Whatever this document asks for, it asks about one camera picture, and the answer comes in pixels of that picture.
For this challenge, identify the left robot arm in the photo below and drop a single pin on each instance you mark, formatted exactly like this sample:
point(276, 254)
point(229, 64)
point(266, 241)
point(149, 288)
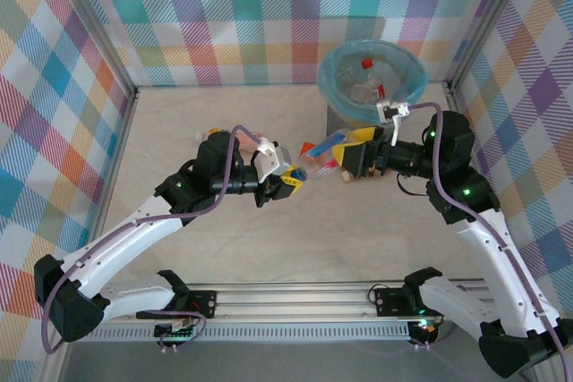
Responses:
point(125, 239)

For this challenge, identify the small controller circuit board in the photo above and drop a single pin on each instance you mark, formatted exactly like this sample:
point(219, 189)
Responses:
point(425, 328)
point(177, 333)

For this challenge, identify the small orange label bottle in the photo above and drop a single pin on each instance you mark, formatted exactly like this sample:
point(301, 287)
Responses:
point(306, 149)

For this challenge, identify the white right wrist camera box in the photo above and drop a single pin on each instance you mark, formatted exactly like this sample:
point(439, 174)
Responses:
point(391, 110)

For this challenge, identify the clear bottle with blue label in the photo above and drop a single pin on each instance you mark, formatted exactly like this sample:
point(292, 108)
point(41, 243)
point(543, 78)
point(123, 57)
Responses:
point(329, 145)

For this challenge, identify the pink strawberry drink bottle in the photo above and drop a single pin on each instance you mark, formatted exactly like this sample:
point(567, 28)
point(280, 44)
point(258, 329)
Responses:
point(250, 144)

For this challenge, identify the blue plastic bin liner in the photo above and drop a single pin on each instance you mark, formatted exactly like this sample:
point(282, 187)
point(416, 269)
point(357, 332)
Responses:
point(327, 82)

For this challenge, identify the aluminium frame post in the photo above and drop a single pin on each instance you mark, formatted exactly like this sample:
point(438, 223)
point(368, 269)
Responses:
point(486, 19)
point(92, 24)

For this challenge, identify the aluminium frame side rail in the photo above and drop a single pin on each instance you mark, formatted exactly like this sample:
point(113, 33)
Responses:
point(452, 98)
point(119, 140)

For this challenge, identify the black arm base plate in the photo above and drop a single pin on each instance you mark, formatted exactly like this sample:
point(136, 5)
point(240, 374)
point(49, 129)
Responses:
point(203, 303)
point(387, 301)

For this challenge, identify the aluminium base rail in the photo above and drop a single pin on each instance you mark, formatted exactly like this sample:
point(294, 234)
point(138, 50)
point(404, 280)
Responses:
point(291, 303)

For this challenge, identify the grey mesh waste bin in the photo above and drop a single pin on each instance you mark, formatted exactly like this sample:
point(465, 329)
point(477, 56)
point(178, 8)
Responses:
point(338, 116)

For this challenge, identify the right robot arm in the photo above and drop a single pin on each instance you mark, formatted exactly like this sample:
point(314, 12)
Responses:
point(501, 265)

